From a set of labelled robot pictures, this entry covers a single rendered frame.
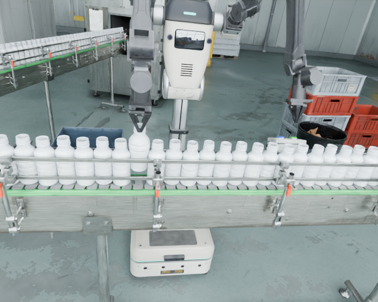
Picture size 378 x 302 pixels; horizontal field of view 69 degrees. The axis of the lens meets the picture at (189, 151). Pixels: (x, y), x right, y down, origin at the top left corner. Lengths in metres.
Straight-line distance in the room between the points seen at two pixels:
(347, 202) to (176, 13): 1.13
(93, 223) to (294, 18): 1.02
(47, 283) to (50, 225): 0.98
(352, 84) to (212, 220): 2.64
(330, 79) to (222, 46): 7.45
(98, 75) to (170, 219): 4.09
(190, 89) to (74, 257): 1.36
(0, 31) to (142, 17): 5.97
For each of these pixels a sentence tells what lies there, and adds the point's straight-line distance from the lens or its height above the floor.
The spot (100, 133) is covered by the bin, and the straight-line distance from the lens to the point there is 1.55.
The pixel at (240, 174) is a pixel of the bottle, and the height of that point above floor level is 1.05.
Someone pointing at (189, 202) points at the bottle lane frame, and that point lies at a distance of 1.01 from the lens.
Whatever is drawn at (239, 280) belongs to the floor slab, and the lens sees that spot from 2.04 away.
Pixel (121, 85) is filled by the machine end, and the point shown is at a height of 0.28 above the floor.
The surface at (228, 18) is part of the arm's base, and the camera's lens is 1.49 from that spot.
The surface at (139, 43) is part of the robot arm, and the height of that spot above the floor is 1.47.
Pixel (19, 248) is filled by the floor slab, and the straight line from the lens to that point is 2.28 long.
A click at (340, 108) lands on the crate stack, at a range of 3.46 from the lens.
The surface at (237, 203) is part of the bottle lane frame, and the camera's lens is 1.06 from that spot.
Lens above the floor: 1.58
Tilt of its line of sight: 28 degrees down
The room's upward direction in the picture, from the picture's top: 7 degrees clockwise
